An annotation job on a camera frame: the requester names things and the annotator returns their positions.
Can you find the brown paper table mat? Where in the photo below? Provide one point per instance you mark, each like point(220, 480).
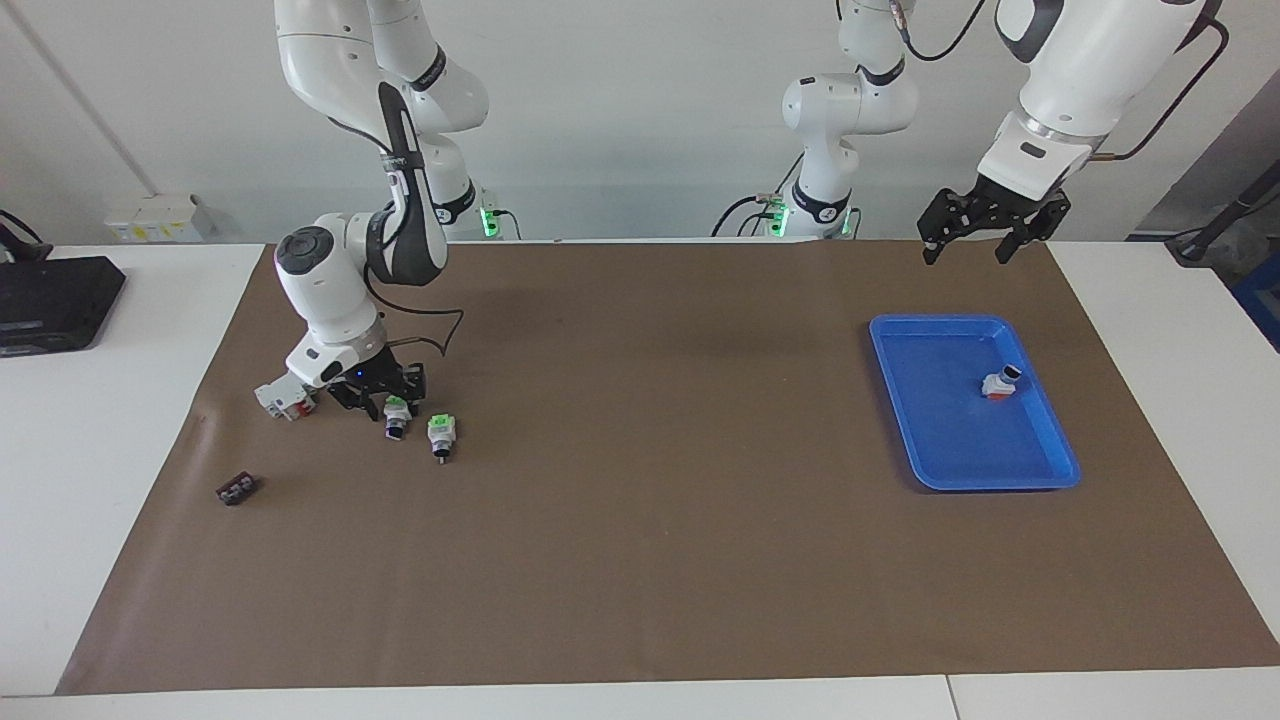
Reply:
point(640, 550)

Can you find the white circuit breaker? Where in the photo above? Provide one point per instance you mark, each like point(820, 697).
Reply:
point(275, 398)

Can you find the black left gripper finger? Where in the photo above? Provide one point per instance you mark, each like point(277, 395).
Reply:
point(940, 220)
point(1040, 225)

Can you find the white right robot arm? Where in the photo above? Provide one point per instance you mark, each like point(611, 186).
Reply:
point(330, 290)

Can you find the green-topped push button switch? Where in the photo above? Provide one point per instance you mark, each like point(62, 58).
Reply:
point(397, 412)

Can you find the blue plastic tray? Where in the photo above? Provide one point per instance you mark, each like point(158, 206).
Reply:
point(950, 440)

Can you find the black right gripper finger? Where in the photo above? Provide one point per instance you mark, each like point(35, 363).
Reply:
point(415, 380)
point(355, 400)

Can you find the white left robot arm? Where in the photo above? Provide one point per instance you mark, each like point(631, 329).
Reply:
point(1070, 70)

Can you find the white switch with red base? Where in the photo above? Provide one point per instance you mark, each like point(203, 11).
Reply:
point(998, 385)

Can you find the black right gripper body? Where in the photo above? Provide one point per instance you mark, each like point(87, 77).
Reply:
point(368, 372)

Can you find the black stand pole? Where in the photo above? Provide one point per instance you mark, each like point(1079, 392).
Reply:
point(1190, 248)

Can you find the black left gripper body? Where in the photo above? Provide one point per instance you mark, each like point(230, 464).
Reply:
point(1010, 200)

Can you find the black box device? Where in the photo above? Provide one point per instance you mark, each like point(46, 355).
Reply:
point(50, 300)

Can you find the blue crate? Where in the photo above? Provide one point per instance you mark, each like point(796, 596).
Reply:
point(1265, 300)

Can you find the white wall socket box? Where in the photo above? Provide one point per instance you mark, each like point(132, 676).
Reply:
point(155, 220)

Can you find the small dark terminal block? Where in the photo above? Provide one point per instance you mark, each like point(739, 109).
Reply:
point(237, 490)

